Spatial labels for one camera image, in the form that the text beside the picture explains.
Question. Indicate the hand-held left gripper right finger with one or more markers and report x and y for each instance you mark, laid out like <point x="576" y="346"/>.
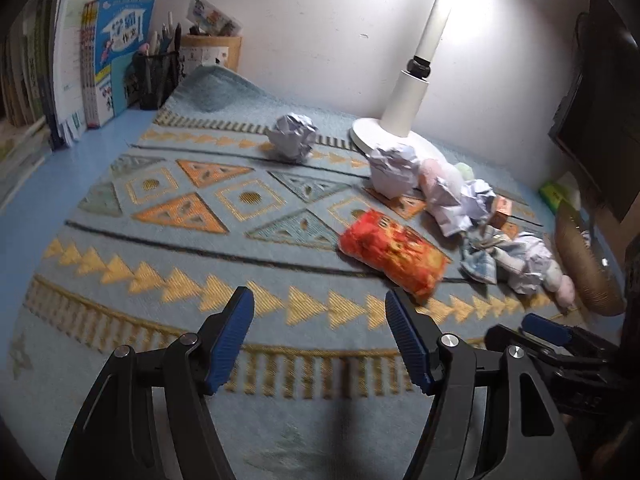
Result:
<point x="407" y="342"/>

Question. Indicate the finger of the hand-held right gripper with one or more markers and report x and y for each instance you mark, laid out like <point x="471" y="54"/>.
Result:
<point x="547" y="329"/>
<point x="502" y="335"/>

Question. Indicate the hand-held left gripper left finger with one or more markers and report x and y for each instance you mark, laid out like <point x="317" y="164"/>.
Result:
<point x="231" y="340"/>

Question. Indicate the round woven basket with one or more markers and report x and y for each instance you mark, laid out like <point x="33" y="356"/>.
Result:
<point x="585" y="280"/>

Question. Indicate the white paper ball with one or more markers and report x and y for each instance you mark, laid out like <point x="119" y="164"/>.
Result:
<point x="530" y="265"/>
<point x="292" y="135"/>
<point x="481" y="200"/>
<point x="395" y="170"/>
<point x="450" y="205"/>

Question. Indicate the orange snack packet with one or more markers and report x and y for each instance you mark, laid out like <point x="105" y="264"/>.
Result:
<point x="395" y="255"/>

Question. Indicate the blue checked cloth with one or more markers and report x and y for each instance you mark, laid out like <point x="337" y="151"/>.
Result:
<point x="477" y="262"/>

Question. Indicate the patterned blue woven mat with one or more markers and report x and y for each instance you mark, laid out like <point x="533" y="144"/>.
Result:
<point x="175" y="270"/>

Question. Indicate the small orange cardboard box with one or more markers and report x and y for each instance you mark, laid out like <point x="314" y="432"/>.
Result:
<point x="502" y="212"/>

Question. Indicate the green tissue pack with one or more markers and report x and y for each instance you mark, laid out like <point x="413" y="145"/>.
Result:
<point x="555" y="192"/>

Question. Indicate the black monitor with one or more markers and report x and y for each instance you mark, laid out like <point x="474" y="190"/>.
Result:
<point x="600" y="135"/>

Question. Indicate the white desk lamp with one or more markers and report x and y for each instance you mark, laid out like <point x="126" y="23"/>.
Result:
<point x="412" y="95"/>

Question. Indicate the black mesh pen holder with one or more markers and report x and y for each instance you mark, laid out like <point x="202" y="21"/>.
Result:
<point x="157" y="80"/>

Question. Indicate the bunch of pens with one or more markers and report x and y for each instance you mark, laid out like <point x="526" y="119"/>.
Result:
<point x="165" y="40"/>

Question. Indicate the white paper booklets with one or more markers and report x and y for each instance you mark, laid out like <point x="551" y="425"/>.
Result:
<point x="67" y="60"/>

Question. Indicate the row of upright books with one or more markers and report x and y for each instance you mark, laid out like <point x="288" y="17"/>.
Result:
<point x="30" y="60"/>

